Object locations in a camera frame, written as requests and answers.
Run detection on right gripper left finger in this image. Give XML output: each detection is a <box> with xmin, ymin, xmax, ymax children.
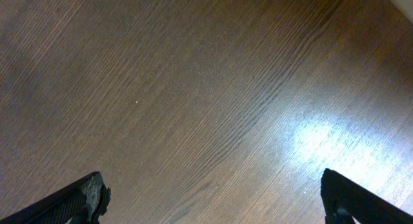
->
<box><xmin>1</xmin><ymin>171</ymin><xmax>111</xmax><ymax>224</ymax></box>

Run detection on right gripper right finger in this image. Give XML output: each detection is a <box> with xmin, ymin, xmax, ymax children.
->
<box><xmin>321</xmin><ymin>168</ymin><xmax>412</xmax><ymax>224</ymax></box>

